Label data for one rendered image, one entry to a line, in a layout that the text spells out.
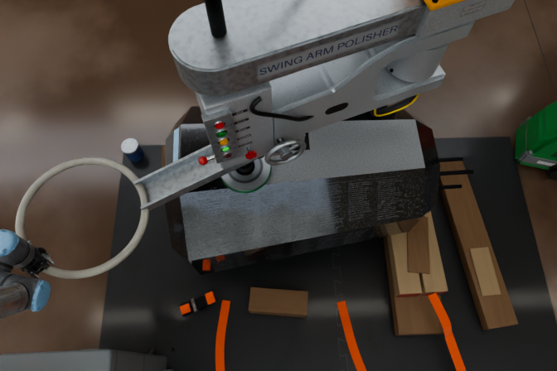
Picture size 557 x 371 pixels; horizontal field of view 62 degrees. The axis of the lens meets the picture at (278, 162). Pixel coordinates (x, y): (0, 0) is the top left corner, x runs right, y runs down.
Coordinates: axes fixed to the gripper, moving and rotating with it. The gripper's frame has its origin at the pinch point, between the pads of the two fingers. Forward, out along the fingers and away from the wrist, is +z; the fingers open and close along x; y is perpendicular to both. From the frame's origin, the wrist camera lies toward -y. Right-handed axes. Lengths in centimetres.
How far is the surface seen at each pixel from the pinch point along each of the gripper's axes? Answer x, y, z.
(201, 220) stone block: 53, 32, 10
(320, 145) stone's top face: 108, 51, -4
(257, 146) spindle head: 75, 43, -42
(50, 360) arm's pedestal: -19.9, 28.9, 0.0
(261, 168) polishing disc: 83, 39, -4
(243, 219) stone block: 65, 45, 10
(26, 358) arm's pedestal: -24.5, 21.9, 0.6
